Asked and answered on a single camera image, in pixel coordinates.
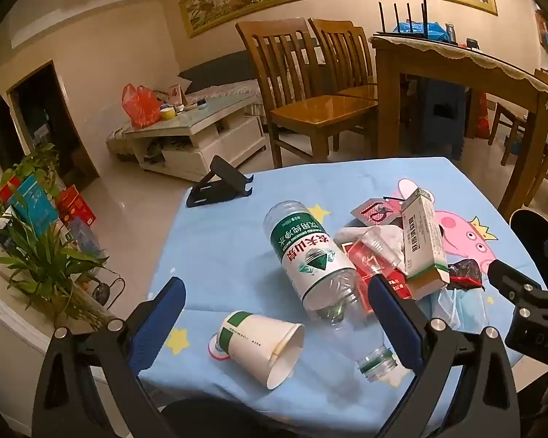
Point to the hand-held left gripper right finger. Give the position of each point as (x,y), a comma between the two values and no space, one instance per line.
(392,324)

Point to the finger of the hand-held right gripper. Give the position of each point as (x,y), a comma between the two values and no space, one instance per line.
(511,276)

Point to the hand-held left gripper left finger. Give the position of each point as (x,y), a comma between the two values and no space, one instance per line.
(164,319)

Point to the white green paper cup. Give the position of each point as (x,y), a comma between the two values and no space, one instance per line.
(251,337)

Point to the clear plastic water bottle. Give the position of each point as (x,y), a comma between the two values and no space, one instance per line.
(310,255)

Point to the black red wrapper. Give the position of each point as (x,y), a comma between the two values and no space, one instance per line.
(466,271)

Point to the blue face mask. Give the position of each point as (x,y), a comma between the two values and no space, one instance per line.
(456,305)

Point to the blue cartoon tablecloth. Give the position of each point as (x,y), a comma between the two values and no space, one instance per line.
(219,246)

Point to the white green carton box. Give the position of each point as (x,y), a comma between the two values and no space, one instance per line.
(422,237)

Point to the green potted plant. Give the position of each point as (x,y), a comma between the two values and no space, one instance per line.
(41,255)

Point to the red gift box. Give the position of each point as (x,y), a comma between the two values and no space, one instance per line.
(75,205)

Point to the black phone stand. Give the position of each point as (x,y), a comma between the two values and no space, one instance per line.
(228,178)

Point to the red bag under table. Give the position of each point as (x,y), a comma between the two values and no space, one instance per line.
(482,116)

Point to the blue gift box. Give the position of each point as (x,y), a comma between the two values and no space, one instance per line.
(34,205)

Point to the blue plastic stool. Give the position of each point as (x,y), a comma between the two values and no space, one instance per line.
(438,109)

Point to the white glass coffee table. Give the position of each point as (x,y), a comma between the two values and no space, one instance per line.
(201,118)

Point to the yellow cup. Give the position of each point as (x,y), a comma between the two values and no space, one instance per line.
(167,113)

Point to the wooden dining table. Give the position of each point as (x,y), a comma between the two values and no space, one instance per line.
(388,100)

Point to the red plastic bag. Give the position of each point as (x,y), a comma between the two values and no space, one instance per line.
(139,105)

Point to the lace table cover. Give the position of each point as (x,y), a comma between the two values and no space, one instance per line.
(461,54)

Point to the black television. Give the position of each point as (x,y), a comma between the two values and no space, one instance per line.
(4,127)

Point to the dark drinking bottle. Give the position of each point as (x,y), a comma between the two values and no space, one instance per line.
(450,32)

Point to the blue plastic bag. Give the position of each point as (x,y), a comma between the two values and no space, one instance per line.
(434,32)

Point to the grey sofa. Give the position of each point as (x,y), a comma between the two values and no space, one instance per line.
(223,66)

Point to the black router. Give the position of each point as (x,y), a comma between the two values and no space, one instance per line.
(402,34)

